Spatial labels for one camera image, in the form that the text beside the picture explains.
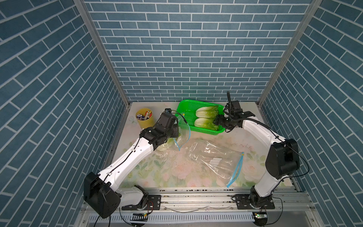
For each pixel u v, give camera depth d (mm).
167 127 586
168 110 691
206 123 980
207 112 1038
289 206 753
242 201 737
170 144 842
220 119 821
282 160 477
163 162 887
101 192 369
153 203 731
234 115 696
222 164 869
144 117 980
